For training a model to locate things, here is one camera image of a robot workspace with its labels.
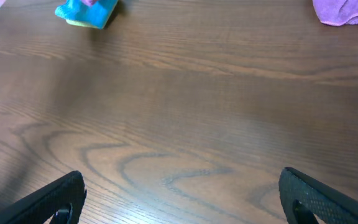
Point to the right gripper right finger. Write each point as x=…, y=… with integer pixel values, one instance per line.
x=307, y=200

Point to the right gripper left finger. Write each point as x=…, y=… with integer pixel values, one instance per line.
x=61, y=201

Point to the purple cloth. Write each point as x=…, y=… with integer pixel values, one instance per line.
x=336, y=12
x=89, y=3

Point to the yellow-green cloth under blue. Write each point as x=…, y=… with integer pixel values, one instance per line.
x=88, y=24

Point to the folded blue cloth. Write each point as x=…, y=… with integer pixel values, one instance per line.
x=76, y=10

